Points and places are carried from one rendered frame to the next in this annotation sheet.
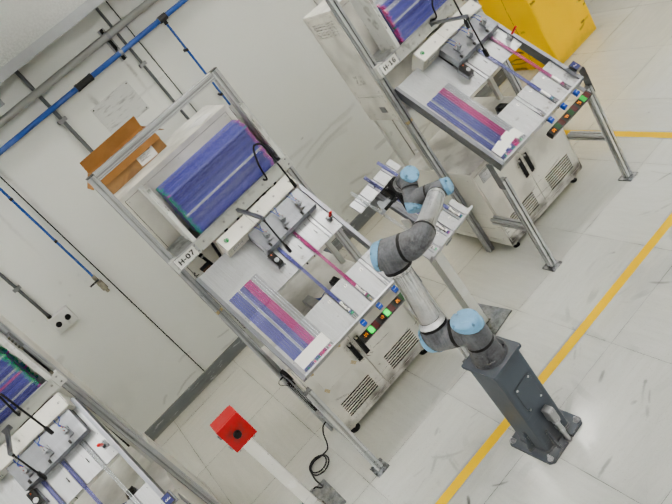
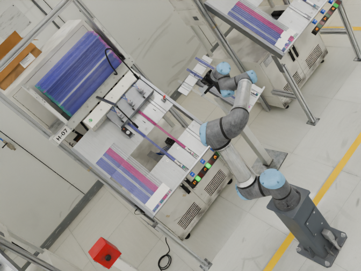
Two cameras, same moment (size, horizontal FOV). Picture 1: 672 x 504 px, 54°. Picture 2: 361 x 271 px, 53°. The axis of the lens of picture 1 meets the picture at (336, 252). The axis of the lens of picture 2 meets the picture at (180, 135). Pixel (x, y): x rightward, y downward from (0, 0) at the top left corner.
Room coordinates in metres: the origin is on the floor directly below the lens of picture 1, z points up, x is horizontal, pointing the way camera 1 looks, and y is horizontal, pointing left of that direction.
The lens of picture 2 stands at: (0.70, -0.06, 2.23)
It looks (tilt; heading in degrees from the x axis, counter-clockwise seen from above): 34 degrees down; 2
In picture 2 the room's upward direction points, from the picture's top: 42 degrees counter-clockwise
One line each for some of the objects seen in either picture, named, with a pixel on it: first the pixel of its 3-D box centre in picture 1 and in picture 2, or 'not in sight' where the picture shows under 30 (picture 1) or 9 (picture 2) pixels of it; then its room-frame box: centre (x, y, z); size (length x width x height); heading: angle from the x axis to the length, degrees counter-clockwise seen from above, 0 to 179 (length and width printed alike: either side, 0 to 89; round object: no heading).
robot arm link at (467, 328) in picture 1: (469, 328); (273, 183); (2.03, -0.22, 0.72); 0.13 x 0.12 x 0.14; 53
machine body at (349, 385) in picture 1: (336, 339); (171, 177); (3.17, 0.31, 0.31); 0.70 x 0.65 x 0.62; 106
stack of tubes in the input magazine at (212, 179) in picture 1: (216, 175); (79, 73); (3.07, 0.22, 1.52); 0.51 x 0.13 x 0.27; 106
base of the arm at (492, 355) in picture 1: (484, 347); (283, 194); (2.03, -0.23, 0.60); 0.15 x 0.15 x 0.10
